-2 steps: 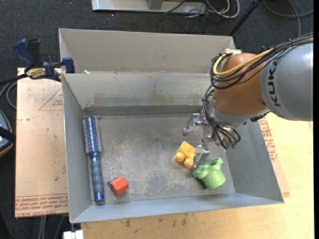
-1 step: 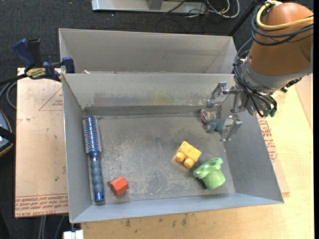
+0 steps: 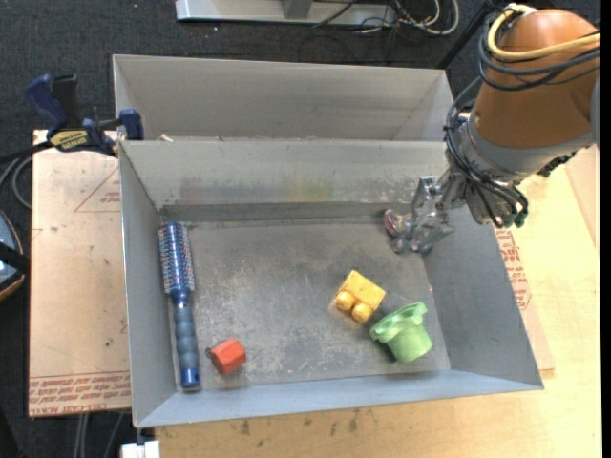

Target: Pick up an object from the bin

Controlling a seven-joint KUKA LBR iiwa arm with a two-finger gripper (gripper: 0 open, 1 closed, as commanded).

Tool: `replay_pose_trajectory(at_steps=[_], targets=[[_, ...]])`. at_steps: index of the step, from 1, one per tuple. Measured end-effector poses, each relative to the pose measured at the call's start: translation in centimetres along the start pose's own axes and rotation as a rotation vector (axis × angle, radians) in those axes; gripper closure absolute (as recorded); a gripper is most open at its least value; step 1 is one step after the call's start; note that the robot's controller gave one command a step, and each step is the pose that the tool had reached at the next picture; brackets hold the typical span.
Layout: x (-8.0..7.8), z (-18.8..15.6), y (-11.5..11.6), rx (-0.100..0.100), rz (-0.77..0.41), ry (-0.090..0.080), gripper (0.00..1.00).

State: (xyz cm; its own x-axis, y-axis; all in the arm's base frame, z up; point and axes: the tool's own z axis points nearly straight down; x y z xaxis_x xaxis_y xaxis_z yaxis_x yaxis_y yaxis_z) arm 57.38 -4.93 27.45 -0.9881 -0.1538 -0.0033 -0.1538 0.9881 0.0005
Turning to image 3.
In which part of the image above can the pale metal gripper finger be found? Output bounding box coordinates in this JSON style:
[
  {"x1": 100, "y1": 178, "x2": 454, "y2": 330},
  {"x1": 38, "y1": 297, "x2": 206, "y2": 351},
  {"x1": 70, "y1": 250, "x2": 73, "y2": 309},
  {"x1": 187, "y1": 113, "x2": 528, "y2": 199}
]
[
  {"x1": 416, "y1": 207, "x2": 456, "y2": 255},
  {"x1": 391, "y1": 176, "x2": 440, "y2": 255}
]

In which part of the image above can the pink striped small object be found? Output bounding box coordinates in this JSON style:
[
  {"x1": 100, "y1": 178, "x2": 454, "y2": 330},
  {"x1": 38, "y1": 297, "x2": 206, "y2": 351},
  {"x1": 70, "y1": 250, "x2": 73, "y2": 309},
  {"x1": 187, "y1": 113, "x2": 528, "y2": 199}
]
[{"x1": 383, "y1": 209, "x2": 405, "y2": 236}]

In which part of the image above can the yellow toy brick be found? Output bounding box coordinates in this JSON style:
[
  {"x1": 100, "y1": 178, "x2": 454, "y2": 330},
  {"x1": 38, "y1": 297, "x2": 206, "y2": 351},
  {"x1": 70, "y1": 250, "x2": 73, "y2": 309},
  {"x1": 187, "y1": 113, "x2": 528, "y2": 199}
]
[{"x1": 333, "y1": 269, "x2": 387, "y2": 324}]

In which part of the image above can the green plastic flanged cup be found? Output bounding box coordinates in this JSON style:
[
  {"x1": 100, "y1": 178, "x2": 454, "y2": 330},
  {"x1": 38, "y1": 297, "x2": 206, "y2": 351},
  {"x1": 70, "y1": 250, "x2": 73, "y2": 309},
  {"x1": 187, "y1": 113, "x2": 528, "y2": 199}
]
[{"x1": 369, "y1": 302, "x2": 434, "y2": 365}]

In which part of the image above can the grey metal bin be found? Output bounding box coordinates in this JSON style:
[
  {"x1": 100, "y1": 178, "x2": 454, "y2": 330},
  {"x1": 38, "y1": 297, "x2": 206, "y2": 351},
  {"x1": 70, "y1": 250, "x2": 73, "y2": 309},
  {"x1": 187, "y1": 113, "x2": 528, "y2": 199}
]
[{"x1": 112, "y1": 53, "x2": 545, "y2": 429}]

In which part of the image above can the orange-red small block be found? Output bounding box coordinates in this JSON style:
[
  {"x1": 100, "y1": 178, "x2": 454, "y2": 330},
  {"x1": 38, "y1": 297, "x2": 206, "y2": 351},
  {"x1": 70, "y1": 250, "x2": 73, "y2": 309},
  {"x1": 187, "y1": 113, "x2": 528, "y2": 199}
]
[{"x1": 204, "y1": 337, "x2": 248, "y2": 376}]

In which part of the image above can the blue round hairbrush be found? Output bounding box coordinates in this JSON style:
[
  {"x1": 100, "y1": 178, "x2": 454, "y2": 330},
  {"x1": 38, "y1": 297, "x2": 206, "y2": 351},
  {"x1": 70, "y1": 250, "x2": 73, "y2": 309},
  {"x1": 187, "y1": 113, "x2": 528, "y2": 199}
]
[{"x1": 157, "y1": 220, "x2": 203, "y2": 393}]

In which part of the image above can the brown cardboard board, red print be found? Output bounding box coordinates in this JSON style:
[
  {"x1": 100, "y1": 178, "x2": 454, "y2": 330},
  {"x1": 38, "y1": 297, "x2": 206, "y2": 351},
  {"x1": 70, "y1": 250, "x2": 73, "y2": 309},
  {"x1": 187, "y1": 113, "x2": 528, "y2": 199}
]
[{"x1": 28, "y1": 129, "x2": 558, "y2": 419}]

